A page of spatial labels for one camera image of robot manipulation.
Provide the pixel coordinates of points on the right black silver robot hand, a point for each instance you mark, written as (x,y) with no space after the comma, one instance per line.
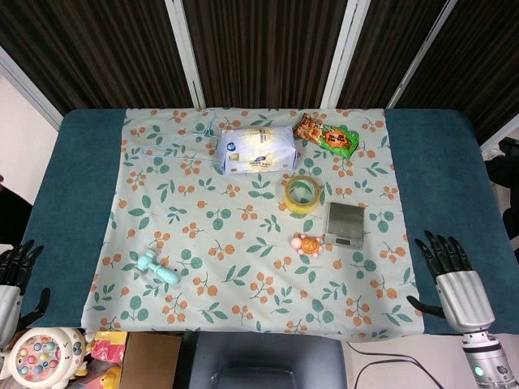
(466,297)

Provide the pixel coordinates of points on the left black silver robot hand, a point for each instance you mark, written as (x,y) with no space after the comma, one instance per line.
(9,300)

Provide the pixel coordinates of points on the small pink orange turtle toy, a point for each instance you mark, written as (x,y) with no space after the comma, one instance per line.
(310,245)

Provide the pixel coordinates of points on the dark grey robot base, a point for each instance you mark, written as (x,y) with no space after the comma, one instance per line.
(263,356)

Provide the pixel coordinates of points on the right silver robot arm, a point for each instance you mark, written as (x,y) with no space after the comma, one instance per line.
(486,360)

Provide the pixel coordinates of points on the white fishing game toy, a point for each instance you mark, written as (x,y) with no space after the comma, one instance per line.
(40,356)

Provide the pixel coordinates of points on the yellow duck toy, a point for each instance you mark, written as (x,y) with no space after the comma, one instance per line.
(111,379)

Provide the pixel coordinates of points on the grey digital scale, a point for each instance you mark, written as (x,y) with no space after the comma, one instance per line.
(344,221)

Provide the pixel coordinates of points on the teal toy hammer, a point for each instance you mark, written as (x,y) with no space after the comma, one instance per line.
(162,272)

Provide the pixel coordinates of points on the red yellow package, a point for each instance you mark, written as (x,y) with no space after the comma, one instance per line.
(109,347)

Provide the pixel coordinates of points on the teal table cover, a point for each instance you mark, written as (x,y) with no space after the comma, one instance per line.
(69,182)

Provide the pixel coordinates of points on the black chair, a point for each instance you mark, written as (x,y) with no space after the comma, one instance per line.
(503,170)

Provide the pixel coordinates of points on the brown cardboard box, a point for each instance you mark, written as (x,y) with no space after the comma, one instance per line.
(150,360)

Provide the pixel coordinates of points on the yellowish packing tape roll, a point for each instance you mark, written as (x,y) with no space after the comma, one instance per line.
(288,200)

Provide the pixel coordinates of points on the orange green snack bag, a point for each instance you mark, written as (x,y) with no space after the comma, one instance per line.
(328,138)

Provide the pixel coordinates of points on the floral patterned tablecloth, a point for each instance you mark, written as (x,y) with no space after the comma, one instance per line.
(243,202)

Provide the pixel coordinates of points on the white blue tissue pack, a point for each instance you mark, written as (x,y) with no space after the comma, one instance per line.
(255,150)

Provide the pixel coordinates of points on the dark white-framed folding screen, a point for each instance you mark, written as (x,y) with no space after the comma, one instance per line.
(263,48)

